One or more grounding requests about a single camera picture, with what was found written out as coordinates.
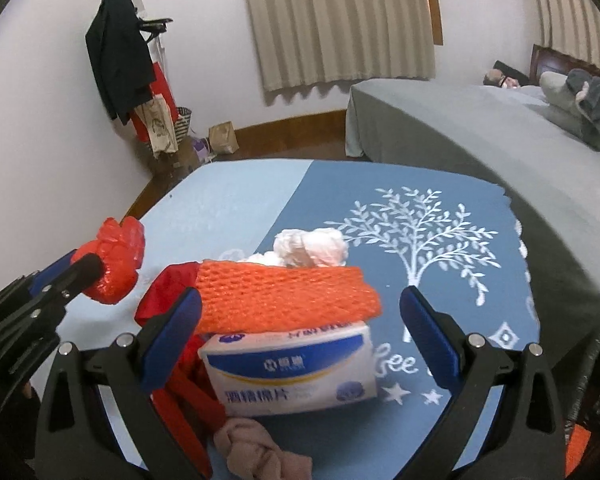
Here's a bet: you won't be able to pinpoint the beige canvas tote bag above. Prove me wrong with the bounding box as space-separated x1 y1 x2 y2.
134 97 178 158

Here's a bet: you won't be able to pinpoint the orange foam net sleeve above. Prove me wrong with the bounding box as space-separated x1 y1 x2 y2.
192 259 383 335

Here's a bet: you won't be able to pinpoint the small grey pink bundle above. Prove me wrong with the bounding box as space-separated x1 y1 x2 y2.
482 60 531 90

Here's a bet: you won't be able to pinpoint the white and blue cardboard box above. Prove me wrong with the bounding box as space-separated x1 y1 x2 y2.
198 321 379 418

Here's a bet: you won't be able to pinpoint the beige pleated curtain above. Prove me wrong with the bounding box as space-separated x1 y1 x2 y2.
237 0 437 93
525 0 600 81

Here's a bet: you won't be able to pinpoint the wooden window frame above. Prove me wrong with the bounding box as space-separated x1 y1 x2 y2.
420 0 444 46

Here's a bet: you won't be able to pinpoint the dark grey bundled clothes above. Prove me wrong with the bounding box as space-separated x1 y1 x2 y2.
565 69 600 138

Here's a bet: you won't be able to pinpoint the black jacket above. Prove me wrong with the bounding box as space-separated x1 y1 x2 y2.
85 0 157 126

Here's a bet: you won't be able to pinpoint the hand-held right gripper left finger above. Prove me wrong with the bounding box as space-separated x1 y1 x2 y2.
35 287 212 480

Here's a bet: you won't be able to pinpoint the white crumpled plastic bag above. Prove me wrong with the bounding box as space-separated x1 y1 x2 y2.
302 227 350 268
240 229 313 268

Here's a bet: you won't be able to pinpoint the grey pillow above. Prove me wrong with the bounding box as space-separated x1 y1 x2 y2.
539 71 600 146

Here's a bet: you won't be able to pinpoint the red plastic bag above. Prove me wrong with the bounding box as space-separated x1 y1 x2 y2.
77 216 147 305

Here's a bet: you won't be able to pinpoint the orange foam scrap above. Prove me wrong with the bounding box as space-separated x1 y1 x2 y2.
565 427 591 478

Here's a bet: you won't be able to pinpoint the beige knotted sock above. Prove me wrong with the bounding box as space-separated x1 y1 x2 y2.
213 416 313 480

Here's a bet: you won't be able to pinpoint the black and white striped bag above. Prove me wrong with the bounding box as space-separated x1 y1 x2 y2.
175 106 193 143

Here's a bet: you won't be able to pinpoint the blue tree print tablecloth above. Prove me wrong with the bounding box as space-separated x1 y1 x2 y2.
30 159 541 480

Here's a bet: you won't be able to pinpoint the red cloth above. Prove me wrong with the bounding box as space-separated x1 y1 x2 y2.
134 260 228 478

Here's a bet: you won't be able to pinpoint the wooden headboard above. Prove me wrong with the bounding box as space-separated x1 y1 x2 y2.
530 44 600 91

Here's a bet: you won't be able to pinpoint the black clothes hanger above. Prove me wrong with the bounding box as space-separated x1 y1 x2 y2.
137 17 173 43

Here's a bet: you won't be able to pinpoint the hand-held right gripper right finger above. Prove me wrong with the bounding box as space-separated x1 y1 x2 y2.
399 285 567 480

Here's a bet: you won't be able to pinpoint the red garment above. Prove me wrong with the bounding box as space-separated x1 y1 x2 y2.
130 62 173 143

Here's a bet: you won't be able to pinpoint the grey bed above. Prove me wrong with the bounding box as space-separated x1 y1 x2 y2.
345 78 600 411

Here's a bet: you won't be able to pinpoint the brown paper bag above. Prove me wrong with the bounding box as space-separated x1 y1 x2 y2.
208 122 240 155

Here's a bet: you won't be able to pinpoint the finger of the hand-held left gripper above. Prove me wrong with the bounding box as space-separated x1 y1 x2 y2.
0 254 106 413
0 249 79 323

